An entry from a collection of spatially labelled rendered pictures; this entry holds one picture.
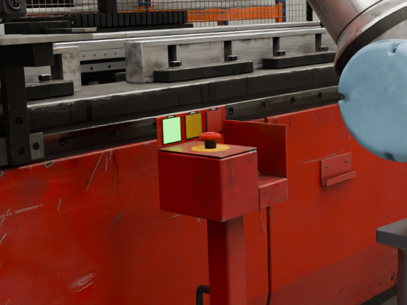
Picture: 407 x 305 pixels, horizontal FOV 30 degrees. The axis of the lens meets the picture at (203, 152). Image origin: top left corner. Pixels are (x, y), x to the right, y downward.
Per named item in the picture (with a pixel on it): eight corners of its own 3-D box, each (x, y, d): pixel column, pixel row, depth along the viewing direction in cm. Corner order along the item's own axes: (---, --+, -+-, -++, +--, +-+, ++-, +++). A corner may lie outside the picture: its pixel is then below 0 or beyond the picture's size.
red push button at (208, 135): (211, 154, 138) (211, 135, 137) (195, 152, 141) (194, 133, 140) (225, 150, 141) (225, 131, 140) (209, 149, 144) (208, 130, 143)
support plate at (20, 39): (2, 45, 118) (1, 39, 118) (-79, 45, 136) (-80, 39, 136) (93, 39, 131) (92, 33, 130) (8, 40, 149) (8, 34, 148)
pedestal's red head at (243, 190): (223, 223, 135) (219, 123, 131) (158, 210, 145) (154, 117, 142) (288, 200, 149) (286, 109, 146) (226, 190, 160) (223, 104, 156)
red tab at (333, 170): (326, 186, 207) (326, 161, 206) (320, 185, 209) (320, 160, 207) (356, 176, 218) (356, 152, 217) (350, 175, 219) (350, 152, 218)
